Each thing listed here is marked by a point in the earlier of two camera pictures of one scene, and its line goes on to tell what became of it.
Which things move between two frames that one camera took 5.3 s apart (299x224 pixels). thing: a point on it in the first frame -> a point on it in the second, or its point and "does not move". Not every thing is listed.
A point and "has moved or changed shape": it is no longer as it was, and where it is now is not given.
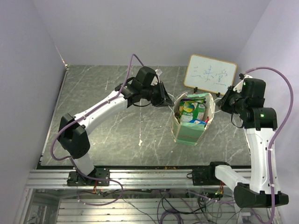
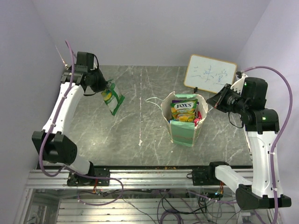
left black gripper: [164, 99] -> [103, 85]
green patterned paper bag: [190, 133] has moved or changed shape
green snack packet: [191, 109] -> [111, 99]
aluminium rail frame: [131, 179] does not move
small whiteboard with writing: [210, 75] does not move
